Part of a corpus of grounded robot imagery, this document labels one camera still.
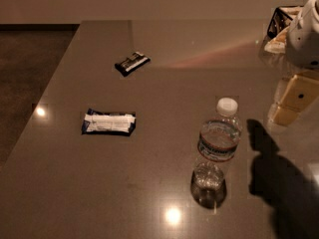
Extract blue white snack packet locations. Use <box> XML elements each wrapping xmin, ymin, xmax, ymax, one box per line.
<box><xmin>81</xmin><ymin>109</ymin><xmax>137</xmax><ymax>136</ymax></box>

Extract clear plastic water bottle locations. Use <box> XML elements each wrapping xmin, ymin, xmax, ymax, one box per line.
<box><xmin>189</xmin><ymin>97</ymin><xmax>243</xmax><ymax>210</ymax></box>

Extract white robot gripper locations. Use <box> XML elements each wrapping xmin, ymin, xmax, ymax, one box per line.
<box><xmin>271</xmin><ymin>0</ymin><xmax>319</xmax><ymax>126</ymax></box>

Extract black snack bar wrapper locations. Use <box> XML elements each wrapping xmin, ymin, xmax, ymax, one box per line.
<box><xmin>115</xmin><ymin>52</ymin><xmax>151</xmax><ymax>77</ymax></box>

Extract black wire basket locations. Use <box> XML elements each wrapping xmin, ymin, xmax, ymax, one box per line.
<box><xmin>267</xmin><ymin>6</ymin><xmax>303</xmax><ymax>39</ymax></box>

